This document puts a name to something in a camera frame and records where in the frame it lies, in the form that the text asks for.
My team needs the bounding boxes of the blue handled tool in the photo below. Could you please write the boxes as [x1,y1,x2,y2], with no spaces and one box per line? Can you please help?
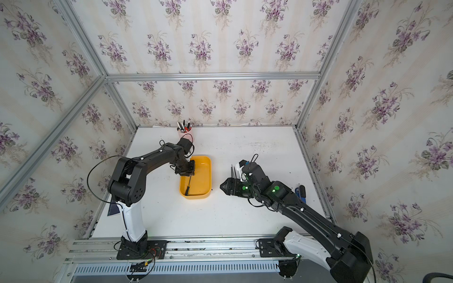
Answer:
[295,185,306,204]

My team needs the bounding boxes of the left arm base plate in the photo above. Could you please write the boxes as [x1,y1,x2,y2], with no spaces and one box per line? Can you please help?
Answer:
[116,235,168,260]

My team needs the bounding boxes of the dark blue notebook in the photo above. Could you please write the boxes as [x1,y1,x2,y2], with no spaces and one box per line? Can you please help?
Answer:
[107,198,120,216]

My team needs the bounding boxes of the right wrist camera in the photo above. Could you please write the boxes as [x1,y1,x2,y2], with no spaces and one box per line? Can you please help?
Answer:
[235,160,250,182]

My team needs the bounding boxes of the yellow plastic storage tray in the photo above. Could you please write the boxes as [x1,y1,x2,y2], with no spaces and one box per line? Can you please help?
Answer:
[179,156,212,200]

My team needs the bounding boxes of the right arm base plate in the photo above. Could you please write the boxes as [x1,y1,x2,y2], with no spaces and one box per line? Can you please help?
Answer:
[256,238,294,258]

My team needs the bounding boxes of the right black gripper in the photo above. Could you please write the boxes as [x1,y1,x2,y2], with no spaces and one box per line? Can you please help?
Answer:
[218,178,260,198]

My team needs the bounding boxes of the pink pen cup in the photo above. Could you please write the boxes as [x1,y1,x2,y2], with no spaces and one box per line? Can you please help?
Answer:
[177,128,193,142]

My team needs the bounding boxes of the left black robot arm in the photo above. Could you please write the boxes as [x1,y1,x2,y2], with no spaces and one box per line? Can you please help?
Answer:
[107,137,195,253]

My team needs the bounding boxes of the aluminium mounting rail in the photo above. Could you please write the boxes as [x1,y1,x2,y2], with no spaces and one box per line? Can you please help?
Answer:
[64,235,292,264]

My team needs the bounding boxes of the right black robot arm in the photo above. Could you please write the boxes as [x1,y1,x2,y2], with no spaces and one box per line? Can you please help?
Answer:
[219,160,373,283]

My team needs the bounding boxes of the pens in cup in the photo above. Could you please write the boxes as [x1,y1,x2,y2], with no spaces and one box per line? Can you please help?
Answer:
[177,120,192,134]

